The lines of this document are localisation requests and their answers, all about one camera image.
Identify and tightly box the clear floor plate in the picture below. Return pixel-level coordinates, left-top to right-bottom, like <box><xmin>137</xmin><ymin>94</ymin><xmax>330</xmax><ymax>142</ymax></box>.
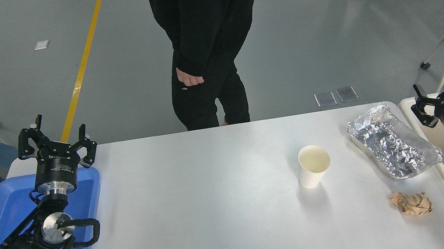
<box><xmin>335</xmin><ymin>85</ymin><xmax>360</xmax><ymax>104</ymax></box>
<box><xmin>314</xmin><ymin>90</ymin><xmax>338</xmax><ymax>109</ymax></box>

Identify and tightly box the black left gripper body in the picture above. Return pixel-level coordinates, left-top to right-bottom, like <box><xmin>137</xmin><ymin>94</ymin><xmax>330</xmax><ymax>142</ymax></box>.
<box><xmin>28</xmin><ymin>139</ymin><xmax>85</xmax><ymax>194</ymax></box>

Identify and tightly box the standing person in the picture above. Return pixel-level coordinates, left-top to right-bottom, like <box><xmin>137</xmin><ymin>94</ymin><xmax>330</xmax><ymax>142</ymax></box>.
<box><xmin>148</xmin><ymin>0</ymin><xmax>279</xmax><ymax>135</ymax></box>

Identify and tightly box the standing person's hand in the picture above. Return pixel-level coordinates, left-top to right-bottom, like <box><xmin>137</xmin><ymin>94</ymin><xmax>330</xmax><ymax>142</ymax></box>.
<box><xmin>176</xmin><ymin>64</ymin><xmax>205</xmax><ymax>89</ymax></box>

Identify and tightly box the crumpled silver foil tray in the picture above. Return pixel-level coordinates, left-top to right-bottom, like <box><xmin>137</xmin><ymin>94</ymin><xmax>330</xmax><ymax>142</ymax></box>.
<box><xmin>344</xmin><ymin>95</ymin><xmax>444</xmax><ymax>187</ymax></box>

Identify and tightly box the white paper cup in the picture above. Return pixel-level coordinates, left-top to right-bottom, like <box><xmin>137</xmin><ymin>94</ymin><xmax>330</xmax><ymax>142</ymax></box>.
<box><xmin>294</xmin><ymin>143</ymin><xmax>335</xmax><ymax>190</ymax></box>

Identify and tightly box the crumpled tan paper ball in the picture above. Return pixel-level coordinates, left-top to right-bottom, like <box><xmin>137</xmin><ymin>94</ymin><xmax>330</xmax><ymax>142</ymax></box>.
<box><xmin>389</xmin><ymin>187</ymin><xmax>434</xmax><ymax>220</ymax></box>

